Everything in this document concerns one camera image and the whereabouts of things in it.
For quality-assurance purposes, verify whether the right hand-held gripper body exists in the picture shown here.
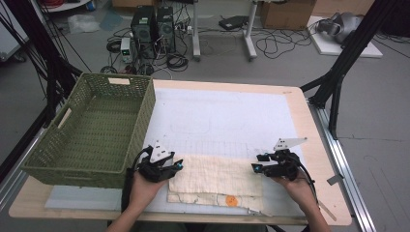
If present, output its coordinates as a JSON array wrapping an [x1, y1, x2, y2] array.
[[272, 137, 308, 182]]

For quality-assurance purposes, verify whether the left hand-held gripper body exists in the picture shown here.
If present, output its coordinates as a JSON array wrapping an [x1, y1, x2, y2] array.
[[137, 139, 170, 184]]

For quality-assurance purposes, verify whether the cream egg-print cloth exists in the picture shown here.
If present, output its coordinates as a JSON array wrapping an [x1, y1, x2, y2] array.
[[166, 154, 273, 218]]

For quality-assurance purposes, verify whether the green woven basket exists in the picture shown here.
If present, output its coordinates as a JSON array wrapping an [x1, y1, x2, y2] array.
[[20, 72, 157, 189]]

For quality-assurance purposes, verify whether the person's left hand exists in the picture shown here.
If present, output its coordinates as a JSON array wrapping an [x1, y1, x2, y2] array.
[[129, 172, 168, 212]]

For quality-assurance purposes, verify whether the person's right hand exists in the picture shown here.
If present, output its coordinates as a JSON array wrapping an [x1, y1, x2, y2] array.
[[274, 175, 318, 214]]

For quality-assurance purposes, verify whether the small grey flat piece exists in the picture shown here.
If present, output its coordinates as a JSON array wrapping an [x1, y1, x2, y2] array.
[[326, 173, 345, 187]]

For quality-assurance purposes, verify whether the white grid foam mat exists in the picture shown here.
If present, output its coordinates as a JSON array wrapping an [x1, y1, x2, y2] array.
[[44, 87, 321, 218]]

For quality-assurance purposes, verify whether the thin wooden strip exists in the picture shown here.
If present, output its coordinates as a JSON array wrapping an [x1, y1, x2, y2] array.
[[318, 199, 338, 222]]

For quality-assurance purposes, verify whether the white power supply unit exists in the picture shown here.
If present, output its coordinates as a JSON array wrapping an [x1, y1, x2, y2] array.
[[120, 37, 133, 64]]

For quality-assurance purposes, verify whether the white floor board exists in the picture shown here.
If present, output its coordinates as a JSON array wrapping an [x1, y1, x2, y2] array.
[[307, 14, 384, 59]]

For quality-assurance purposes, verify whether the white metal desk leg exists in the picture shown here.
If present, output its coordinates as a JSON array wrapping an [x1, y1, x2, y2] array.
[[243, 0, 259, 62], [191, 0, 201, 62]]

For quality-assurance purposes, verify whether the black computer tower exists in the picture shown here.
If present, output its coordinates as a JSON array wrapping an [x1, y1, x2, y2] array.
[[156, 6, 177, 54], [130, 5, 158, 59]]

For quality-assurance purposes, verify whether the black flat device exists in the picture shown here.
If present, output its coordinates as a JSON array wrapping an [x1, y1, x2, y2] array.
[[218, 14, 249, 32]]

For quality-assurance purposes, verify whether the brown cardboard box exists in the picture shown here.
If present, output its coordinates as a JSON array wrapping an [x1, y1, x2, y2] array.
[[260, 0, 317, 31], [311, 0, 376, 17]]

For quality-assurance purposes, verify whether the grey headset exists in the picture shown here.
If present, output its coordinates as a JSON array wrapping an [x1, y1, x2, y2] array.
[[316, 12, 364, 44]]

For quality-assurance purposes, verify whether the teal sheet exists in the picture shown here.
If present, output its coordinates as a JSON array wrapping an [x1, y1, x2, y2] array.
[[99, 9, 124, 32]]

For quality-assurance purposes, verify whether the clear plastic bag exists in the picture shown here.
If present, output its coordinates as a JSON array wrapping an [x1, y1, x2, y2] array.
[[67, 13, 102, 35]]

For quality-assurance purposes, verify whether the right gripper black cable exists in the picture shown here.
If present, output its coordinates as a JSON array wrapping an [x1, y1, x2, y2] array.
[[298, 162, 320, 206]]

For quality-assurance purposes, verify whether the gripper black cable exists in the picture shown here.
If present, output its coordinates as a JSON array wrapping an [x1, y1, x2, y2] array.
[[298, 162, 320, 206], [120, 145, 154, 214]]

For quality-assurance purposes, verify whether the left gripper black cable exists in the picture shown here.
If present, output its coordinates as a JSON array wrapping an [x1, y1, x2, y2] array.
[[120, 145, 154, 214]]

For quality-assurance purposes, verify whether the aluminium rail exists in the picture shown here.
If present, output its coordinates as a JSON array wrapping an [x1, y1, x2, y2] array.
[[307, 100, 377, 232], [0, 127, 46, 212]]

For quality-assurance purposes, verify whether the black cable coil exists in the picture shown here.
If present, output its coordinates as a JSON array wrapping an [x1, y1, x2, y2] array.
[[105, 38, 123, 54], [165, 52, 190, 73]]

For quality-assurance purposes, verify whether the loose black floor cable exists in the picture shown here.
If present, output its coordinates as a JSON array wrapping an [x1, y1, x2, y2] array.
[[254, 27, 312, 60]]

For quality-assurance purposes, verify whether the black metal frame stand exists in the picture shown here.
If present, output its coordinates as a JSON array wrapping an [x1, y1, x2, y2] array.
[[299, 0, 410, 140], [0, 0, 93, 183]]

